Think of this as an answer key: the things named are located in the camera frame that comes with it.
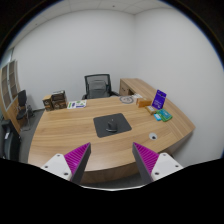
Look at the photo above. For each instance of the round grey printed disc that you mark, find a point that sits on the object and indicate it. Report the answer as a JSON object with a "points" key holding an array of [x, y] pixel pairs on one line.
{"points": [[126, 99]]}

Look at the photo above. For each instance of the wooden shelf cabinet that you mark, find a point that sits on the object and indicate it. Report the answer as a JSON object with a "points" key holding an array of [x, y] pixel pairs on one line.
{"points": [[9, 86]]}

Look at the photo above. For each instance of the white paper sheet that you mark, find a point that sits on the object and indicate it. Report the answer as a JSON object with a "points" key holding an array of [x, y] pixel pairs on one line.
{"points": [[137, 96]]}

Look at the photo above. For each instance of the black computer mouse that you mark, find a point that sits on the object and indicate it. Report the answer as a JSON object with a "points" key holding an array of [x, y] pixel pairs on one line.
{"points": [[111, 125]]}

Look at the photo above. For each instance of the dark grey mouse pad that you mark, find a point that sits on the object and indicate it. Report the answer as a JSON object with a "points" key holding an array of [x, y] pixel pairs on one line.
{"points": [[123, 125]]}

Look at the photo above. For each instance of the black leather armchair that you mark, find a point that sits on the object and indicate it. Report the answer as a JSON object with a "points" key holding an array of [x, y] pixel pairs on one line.
{"points": [[8, 143]]}

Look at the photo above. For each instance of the small tan box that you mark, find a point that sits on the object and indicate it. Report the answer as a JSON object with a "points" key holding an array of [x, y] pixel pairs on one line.
{"points": [[150, 109]]}

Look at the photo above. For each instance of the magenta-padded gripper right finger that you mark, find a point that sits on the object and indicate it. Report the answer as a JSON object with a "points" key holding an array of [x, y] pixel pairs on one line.
{"points": [[163, 165]]}

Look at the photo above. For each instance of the small brown cardboard box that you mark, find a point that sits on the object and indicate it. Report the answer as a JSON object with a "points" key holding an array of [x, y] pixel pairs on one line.
{"points": [[48, 103]]}

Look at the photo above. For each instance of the green packet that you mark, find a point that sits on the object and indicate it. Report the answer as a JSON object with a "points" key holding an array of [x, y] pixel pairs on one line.
{"points": [[165, 115]]}

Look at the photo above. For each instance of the black visitor chair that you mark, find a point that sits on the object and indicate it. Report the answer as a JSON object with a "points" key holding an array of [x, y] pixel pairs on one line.
{"points": [[22, 100]]}

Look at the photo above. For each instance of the wooden side desk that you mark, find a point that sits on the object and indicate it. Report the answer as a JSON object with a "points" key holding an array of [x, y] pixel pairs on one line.
{"points": [[136, 86]]}

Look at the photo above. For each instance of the purple standing card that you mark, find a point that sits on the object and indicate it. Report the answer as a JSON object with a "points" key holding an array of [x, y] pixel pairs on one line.
{"points": [[159, 99]]}

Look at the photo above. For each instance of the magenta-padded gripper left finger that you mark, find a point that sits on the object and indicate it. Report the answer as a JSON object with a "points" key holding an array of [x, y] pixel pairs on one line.
{"points": [[61, 165]]}

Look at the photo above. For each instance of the orange brown box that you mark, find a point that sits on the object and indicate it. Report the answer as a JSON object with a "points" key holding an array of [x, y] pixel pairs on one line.
{"points": [[143, 103]]}

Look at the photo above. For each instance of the black mesh office chair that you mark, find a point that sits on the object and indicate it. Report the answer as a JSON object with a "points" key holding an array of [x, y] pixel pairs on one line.
{"points": [[97, 87]]}

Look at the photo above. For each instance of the green purple printed sheet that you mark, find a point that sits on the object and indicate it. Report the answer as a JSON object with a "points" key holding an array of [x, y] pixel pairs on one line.
{"points": [[76, 104]]}

